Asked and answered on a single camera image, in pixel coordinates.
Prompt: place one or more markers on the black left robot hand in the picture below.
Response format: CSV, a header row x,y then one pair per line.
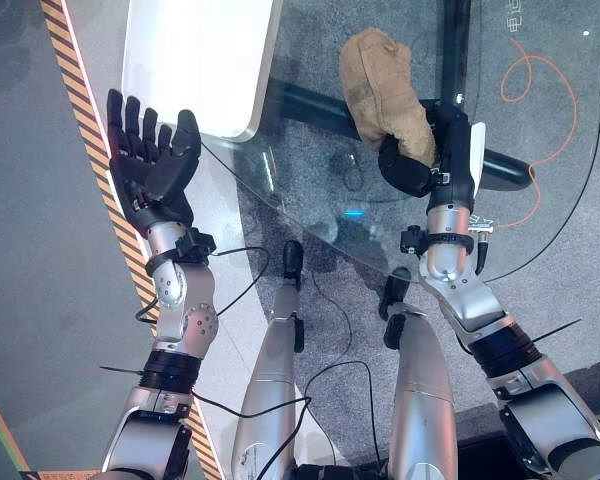
x,y
152,170

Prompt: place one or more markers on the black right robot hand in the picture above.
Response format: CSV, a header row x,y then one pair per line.
x,y
452,155

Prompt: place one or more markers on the brown cloth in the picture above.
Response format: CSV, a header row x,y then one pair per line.
x,y
386,92

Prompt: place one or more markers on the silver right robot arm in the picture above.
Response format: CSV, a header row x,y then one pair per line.
x,y
500,345

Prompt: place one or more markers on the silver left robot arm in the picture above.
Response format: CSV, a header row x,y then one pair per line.
x,y
172,325

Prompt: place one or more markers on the yellow black hazard tape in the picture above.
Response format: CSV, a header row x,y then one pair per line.
x,y
97,150

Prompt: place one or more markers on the white rounded panel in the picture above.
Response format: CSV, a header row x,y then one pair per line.
x,y
200,60

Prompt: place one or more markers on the silver left robot leg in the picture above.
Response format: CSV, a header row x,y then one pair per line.
x,y
272,370

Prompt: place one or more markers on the silver robot leg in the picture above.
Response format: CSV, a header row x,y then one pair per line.
x,y
420,390
272,370

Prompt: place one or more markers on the silver right robot leg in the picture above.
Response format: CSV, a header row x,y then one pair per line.
x,y
420,390

